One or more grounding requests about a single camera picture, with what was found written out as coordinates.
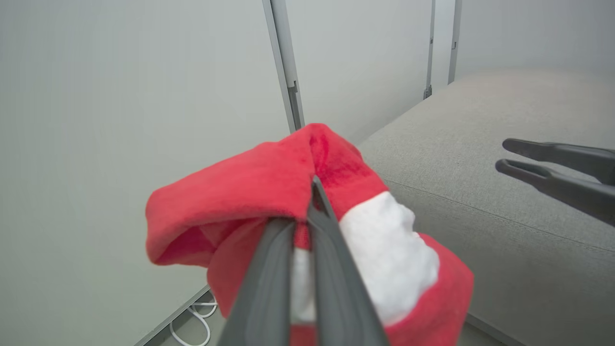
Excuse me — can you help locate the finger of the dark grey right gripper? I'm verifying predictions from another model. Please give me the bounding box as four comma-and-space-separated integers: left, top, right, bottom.
502, 138, 615, 186
495, 159, 615, 227

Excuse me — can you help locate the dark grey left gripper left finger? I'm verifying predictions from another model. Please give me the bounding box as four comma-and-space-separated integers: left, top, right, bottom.
217, 217, 295, 346

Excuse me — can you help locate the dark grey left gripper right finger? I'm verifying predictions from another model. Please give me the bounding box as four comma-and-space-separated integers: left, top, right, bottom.
307, 175, 391, 346

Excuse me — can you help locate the red and white fleece garment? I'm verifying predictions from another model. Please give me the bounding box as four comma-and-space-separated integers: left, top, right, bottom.
145, 123, 475, 346

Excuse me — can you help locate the grey fabric sofa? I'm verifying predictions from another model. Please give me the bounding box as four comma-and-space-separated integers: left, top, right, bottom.
358, 67, 615, 346

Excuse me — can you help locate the white floor cable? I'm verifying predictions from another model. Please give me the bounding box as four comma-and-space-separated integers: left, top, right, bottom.
169, 300, 219, 346

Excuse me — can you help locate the grey metal floor rail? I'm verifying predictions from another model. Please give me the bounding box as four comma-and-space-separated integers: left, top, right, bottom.
134, 285, 212, 346

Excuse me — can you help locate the thin grey metal wall post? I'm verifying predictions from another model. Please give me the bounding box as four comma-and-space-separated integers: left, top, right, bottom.
448, 0, 463, 85
423, 0, 436, 100

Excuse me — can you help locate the wide grey metal wall post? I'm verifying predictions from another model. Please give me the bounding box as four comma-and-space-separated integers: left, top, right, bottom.
262, 0, 306, 134

